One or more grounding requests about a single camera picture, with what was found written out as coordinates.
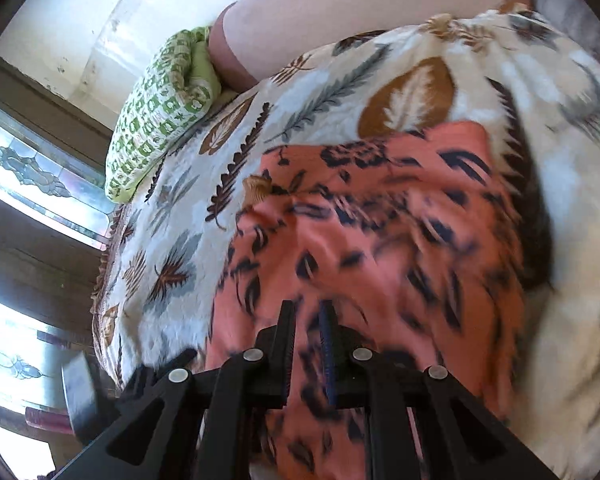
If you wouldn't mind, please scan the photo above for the salmon black floral garment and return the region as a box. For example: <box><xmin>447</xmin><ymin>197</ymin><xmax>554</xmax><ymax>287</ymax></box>
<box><xmin>206</xmin><ymin>122</ymin><xmax>524</xmax><ymax>479</ymax></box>

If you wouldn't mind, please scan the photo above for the stained glass door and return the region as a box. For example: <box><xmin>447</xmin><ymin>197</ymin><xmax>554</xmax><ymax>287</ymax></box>
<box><xmin>0</xmin><ymin>58</ymin><xmax>114</xmax><ymax>336</ymax></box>

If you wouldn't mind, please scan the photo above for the green checkered pillow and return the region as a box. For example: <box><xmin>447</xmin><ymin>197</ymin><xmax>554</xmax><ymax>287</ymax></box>
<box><xmin>104</xmin><ymin>26</ymin><xmax>221</xmax><ymax>204</ymax></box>

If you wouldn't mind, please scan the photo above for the leaf print fleece blanket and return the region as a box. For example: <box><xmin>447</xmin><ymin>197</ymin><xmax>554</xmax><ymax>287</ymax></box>
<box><xmin>92</xmin><ymin>10</ymin><xmax>600</xmax><ymax>479</ymax></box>

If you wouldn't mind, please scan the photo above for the pink bolster cushion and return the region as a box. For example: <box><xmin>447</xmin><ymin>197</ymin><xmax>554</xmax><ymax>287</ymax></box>
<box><xmin>209</xmin><ymin>0</ymin><xmax>532</xmax><ymax>92</ymax></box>

